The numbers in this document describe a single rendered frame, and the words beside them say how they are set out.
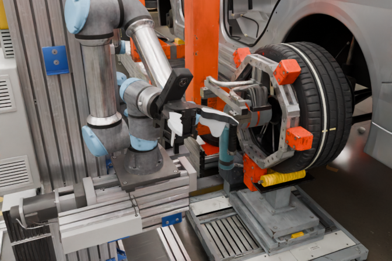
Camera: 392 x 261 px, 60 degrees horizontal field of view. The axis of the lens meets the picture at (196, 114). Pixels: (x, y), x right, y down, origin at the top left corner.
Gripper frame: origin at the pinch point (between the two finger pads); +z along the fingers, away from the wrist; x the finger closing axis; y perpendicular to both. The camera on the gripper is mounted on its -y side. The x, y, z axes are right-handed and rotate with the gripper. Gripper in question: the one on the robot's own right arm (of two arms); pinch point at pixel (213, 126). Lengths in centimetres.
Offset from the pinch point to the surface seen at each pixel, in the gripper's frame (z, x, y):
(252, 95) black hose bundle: -47, -64, 13
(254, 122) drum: -55, -78, 30
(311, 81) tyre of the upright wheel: -34, -86, 5
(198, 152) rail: -118, -100, 79
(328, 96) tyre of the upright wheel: -28, -91, 10
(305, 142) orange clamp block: -25, -77, 28
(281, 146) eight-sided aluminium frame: -37, -78, 35
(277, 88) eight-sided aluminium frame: -43, -76, 10
